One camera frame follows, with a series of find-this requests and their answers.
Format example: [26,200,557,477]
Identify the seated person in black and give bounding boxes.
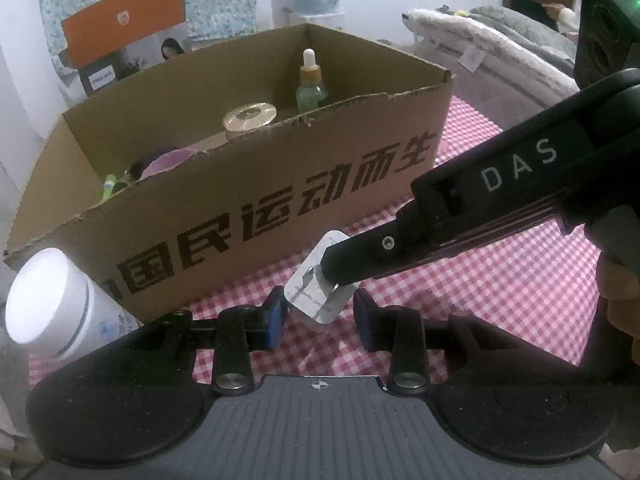
[160,38,186,61]

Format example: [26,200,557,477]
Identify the white pill bottle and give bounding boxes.
[6,248,141,363]

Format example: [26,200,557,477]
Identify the right hand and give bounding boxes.
[594,252,640,461]

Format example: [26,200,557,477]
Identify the orange board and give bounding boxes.
[58,0,186,68]

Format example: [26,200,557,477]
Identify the green glue stick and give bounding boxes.
[101,174,117,202]

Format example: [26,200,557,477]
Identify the black cylinder stick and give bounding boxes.
[122,146,176,183]

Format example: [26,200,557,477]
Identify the gold lid candle jar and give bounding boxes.
[222,102,278,140]

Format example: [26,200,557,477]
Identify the grey sofa with blanket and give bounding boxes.
[402,6,578,129]

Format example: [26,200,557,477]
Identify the white power adapter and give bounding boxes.
[284,230,359,333]

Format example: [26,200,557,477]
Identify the green dropper bottle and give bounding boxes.
[296,48,329,114]

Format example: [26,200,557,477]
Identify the brown cardboard box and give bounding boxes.
[3,24,454,321]

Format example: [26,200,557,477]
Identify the purple collapsible cup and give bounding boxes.
[140,148,198,180]

